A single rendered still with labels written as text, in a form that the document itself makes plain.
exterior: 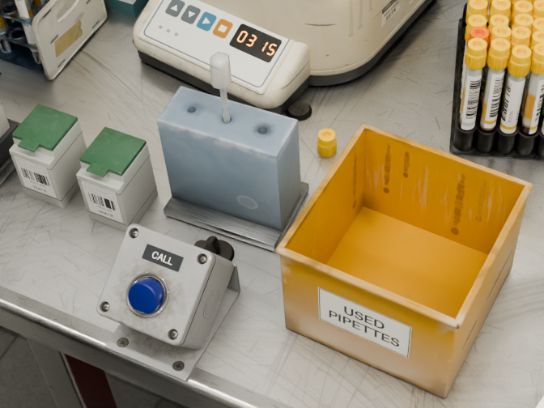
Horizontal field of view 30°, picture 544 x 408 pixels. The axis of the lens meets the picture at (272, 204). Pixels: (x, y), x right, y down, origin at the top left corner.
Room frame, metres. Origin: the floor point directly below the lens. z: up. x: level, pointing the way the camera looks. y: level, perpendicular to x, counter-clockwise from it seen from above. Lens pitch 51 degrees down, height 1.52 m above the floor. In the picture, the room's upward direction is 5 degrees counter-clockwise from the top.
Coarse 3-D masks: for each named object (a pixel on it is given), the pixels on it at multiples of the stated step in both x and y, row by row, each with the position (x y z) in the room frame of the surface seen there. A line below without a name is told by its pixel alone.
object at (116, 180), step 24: (96, 144) 0.55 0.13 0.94; (120, 144) 0.55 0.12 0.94; (144, 144) 0.55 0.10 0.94; (96, 168) 0.53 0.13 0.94; (120, 168) 0.53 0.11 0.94; (144, 168) 0.54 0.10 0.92; (96, 192) 0.53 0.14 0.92; (120, 192) 0.51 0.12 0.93; (144, 192) 0.54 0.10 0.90; (96, 216) 0.53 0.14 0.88; (120, 216) 0.52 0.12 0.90
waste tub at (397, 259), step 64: (320, 192) 0.46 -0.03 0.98; (384, 192) 0.51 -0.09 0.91; (448, 192) 0.48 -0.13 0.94; (512, 192) 0.45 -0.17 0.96; (320, 256) 0.45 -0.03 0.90; (384, 256) 0.46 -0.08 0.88; (448, 256) 0.46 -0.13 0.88; (512, 256) 0.44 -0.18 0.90; (320, 320) 0.39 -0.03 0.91; (384, 320) 0.37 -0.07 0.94; (448, 320) 0.34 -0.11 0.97; (448, 384) 0.34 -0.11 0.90
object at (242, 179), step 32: (192, 96) 0.56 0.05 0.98; (160, 128) 0.54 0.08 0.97; (192, 128) 0.53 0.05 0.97; (224, 128) 0.53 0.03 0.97; (256, 128) 0.53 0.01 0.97; (288, 128) 0.52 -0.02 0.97; (192, 160) 0.53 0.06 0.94; (224, 160) 0.52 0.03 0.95; (256, 160) 0.50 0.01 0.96; (288, 160) 0.51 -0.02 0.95; (192, 192) 0.53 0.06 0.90; (224, 192) 0.52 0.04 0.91; (256, 192) 0.50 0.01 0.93; (288, 192) 0.51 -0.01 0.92; (224, 224) 0.51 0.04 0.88; (256, 224) 0.51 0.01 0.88; (288, 224) 0.51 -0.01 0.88
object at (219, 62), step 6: (216, 54) 0.54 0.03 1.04; (222, 54) 0.54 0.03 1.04; (210, 60) 0.54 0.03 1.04; (216, 60) 0.53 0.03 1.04; (222, 60) 0.53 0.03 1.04; (228, 60) 0.54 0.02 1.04; (210, 66) 0.53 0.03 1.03; (216, 66) 0.53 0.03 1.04; (222, 66) 0.53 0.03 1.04; (228, 66) 0.53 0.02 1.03; (210, 72) 0.53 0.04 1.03; (216, 72) 0.53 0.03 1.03; (222, 72) 0.53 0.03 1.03; (228, 72) 0.53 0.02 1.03; (216, 78) 0.53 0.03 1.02; (222, 78) 0.53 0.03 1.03; (228, 78) 0.53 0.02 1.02; (216, 84) 0.53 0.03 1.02; (222, 84) 0.53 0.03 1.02; (228, 84) 0.53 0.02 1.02
